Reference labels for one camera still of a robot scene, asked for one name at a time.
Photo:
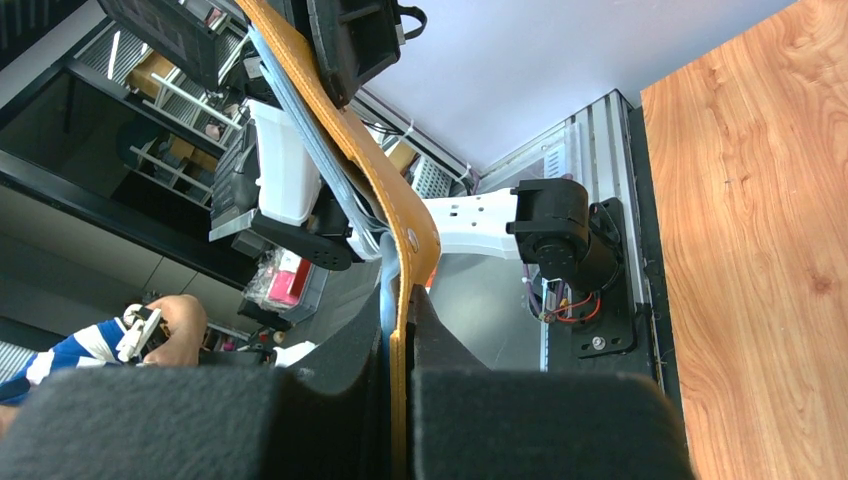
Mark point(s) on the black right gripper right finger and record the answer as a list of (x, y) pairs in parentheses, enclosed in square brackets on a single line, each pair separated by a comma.
[(471, 422)]

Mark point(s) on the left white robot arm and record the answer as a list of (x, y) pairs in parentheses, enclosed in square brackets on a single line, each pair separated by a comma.
[(550, 222)]

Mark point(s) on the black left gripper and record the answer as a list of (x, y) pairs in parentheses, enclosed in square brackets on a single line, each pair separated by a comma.
[(353, 40)]

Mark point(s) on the person hand in background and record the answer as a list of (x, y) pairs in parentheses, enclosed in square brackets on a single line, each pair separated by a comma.
[(186, 320)]

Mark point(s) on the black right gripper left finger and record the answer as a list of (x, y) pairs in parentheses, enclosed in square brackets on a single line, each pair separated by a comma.
[(317, 419)]

